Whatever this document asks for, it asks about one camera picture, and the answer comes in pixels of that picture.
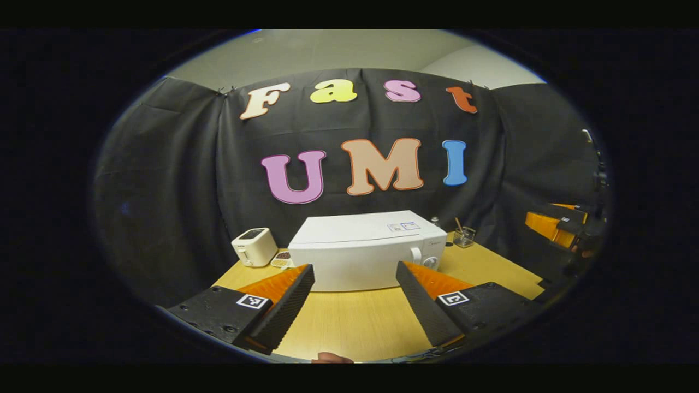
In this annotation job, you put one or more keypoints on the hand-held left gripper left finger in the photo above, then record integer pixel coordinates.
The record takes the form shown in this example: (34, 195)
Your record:
(284, 311)

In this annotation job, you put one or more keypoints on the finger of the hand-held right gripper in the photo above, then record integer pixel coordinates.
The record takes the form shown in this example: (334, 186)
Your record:
(546, 225)
(568, 212)

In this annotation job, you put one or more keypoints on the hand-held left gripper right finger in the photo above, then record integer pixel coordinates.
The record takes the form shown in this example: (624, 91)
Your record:
(423, 308)

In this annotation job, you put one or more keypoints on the white microwave oven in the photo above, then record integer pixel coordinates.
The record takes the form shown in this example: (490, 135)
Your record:
(349, 256)

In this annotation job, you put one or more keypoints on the white divided snack dish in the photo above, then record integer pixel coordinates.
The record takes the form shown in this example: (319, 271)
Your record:
(282, 259)

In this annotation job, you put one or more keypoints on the white toaster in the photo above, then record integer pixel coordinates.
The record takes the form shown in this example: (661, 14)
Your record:
(254, 248)

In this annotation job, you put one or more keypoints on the clear glass cup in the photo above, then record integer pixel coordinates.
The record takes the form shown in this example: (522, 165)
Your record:
(464, 238)

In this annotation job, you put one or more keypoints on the wooden stick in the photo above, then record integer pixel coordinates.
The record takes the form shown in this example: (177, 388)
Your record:
(459, 224)

